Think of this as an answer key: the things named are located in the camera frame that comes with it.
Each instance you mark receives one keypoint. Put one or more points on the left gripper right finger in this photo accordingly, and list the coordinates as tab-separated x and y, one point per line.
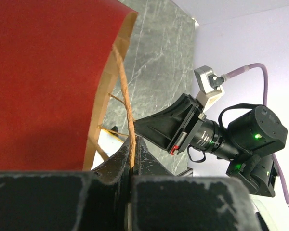
173	203

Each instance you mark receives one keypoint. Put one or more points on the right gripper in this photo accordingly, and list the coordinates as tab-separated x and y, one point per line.
173	128

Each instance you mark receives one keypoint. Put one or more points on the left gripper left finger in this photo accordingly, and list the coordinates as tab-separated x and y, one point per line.
66	200

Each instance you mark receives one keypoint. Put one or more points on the red paper bag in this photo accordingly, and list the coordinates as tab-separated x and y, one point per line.
57	70

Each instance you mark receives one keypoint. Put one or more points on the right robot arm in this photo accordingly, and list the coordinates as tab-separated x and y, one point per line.
248	142

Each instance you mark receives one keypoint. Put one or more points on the small whiteboard orange frame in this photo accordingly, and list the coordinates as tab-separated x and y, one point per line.
110	143

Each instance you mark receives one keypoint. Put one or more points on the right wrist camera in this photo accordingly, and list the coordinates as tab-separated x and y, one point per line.
210	87

